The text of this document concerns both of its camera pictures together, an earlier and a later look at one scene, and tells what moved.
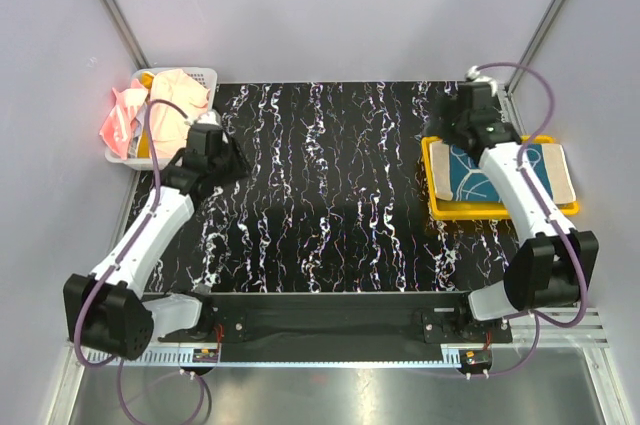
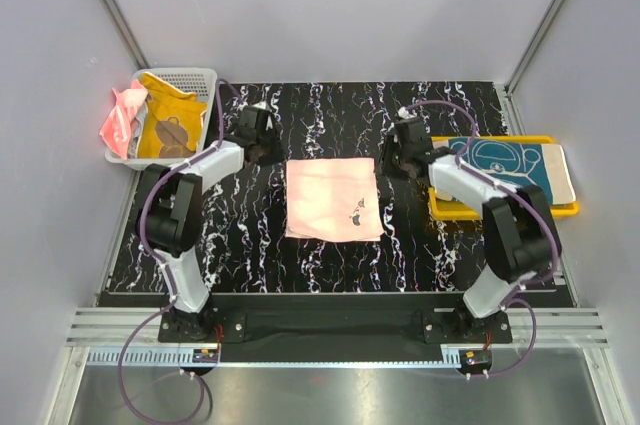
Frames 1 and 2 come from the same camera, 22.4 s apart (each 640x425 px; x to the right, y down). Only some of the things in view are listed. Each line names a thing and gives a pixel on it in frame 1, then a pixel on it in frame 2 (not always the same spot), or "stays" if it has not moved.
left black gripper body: x=230 y=165 → x=271 y=150
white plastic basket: x=207 y=77 stays
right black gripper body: x=452 y=123 → x=393 y=159
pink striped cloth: x=118 y=126 stays
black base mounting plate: x=340 y=327 stays
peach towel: x=171 y=128 → x=333 y=199
